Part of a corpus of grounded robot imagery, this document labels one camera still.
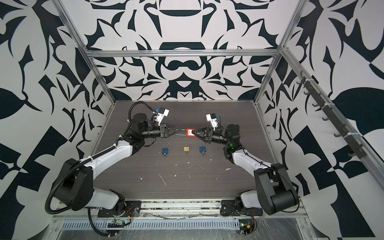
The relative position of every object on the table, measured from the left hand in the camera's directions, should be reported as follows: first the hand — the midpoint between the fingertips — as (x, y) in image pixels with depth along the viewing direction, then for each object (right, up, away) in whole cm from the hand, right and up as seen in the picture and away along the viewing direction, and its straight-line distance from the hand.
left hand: (182, 127), depth 72 cm
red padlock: (+3, -2, +1) cm, 4 cm away
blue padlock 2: (+11, -15, +22) cm, 29 cm away
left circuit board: (-29, -43, -4) cm, 52 cm away
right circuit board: (+30, -46, -1) cm, 55 cm away
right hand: (+5, -4, 0) cm, 6 cm away
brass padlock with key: (+1, -15, +23) cm, 27 cm away
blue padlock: (-12, -16, +22) cm, 29 cm away
